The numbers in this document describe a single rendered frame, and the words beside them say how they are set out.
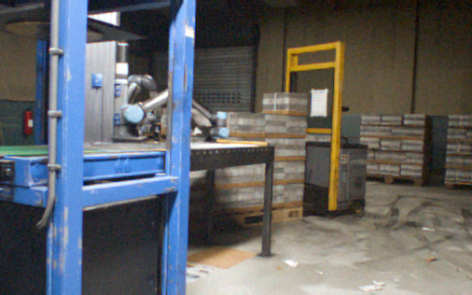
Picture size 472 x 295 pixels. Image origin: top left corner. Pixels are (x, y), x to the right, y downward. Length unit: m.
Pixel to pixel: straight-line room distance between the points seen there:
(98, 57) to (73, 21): 2.07
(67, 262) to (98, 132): 2.09
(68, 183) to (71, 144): 0.12
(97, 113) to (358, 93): 7.76
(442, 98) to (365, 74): 1.71
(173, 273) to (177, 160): 0.49
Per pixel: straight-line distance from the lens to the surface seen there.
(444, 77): 10.27
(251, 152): 2.93
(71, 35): 1.51
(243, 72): 11.57
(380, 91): 10.42
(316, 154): 5.14
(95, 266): 1.77
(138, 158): 1.95
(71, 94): 1.49
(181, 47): 1.96
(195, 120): 3.79
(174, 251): 2.00
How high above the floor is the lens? 0.92
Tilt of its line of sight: 3 degrees down
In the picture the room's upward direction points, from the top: 2 degrees clockwise
